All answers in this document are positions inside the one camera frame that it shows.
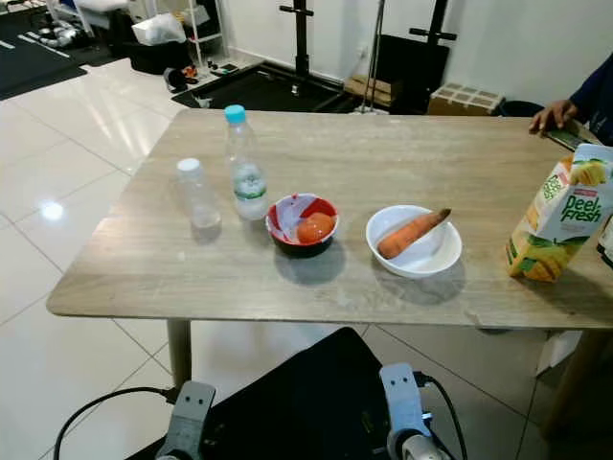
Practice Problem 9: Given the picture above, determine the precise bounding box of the person right hand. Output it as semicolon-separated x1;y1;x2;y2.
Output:
530;99;579;134

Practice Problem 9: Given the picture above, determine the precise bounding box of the black smartphone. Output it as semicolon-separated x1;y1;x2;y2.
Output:
543;125;600;154

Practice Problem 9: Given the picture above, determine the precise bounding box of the white bowl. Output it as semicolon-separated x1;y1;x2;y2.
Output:
366;205;463;279

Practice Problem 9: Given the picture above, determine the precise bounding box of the orange carrot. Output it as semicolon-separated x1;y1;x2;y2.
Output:
376;208;452;260

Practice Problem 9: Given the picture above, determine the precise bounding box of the orange tomato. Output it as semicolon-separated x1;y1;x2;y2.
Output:
295;213;336;244

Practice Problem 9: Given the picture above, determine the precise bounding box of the red and black bowl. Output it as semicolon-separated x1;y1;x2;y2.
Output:
265;194;340;258

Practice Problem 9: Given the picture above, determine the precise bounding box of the white paper bowl lining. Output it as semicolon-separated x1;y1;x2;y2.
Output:
270;195;315;241

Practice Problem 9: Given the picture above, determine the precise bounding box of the dark round bin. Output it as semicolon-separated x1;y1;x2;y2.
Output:
498;100;547;118

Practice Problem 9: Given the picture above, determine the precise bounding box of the person in dark blue shirt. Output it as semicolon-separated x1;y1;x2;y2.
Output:
570;57;613;145

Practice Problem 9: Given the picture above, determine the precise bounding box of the cardboard box with grid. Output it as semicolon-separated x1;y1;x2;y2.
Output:
428;82;504;117

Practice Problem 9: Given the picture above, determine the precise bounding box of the black rug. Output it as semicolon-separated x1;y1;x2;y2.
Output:
0;34;73;100

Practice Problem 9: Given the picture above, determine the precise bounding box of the mango juice carton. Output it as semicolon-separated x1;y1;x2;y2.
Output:
507;144;613;283

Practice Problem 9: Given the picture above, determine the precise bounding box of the dark green snack bag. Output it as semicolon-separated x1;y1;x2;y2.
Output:
596;216;613;269

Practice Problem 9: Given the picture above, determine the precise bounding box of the black stand with crossbar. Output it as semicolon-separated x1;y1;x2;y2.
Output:
280;0;319;78
408;0;458;44

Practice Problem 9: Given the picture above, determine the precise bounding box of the black case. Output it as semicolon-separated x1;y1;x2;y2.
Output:
374;34;449;116

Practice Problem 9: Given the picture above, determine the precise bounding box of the thin metal pole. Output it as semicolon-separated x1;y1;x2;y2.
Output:
359;0;386;114

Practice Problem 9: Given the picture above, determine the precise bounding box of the white plastic bag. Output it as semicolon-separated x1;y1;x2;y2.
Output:
132;14;188;47

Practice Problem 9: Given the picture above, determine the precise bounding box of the small white cap clear bottle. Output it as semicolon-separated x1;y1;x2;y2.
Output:
176;157;218;229

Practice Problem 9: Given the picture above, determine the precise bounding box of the black floor platform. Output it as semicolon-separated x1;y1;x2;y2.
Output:
170;60;360;113

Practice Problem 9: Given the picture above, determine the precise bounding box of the tall blue cap water bottle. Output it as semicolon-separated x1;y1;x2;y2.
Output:
225;104;267;221

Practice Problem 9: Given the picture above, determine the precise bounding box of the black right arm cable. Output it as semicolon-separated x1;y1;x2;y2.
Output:
414;372;468;460

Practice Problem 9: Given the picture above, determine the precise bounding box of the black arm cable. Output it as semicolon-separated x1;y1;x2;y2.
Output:
55;386;181;460
414;372;468;460

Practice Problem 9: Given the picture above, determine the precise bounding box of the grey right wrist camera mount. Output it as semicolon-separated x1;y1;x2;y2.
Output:
379;362;430;437

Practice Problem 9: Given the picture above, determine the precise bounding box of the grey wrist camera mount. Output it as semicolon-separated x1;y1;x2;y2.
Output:
168;380;216;456
379;362;430;437

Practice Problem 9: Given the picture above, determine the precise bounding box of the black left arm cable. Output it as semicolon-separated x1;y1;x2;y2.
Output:
55;386;181;460

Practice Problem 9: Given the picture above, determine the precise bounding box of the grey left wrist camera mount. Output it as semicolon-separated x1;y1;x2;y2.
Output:
168;380;216;456

